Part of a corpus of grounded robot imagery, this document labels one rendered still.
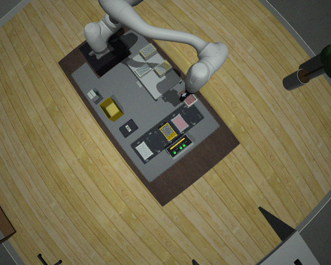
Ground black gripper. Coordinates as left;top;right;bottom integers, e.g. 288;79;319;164
179;90;195;103

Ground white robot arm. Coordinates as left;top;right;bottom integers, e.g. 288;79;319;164
84;0;228;93

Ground yellow waste bin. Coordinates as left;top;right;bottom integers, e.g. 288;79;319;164
99;97;124;122

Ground white multi-trough reservoir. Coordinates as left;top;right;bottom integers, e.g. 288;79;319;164
135;62;152;78

